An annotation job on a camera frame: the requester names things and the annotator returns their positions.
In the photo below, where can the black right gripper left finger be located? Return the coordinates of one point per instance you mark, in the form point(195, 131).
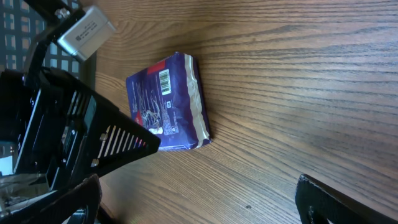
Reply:
point(79, 204)

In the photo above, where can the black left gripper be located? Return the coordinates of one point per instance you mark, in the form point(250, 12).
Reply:
point(56, 125)

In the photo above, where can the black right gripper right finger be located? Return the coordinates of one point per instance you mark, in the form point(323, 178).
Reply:
point(319, 203)

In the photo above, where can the purple sanitary pad pack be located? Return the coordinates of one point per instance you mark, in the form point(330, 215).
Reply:
point(167, 99)

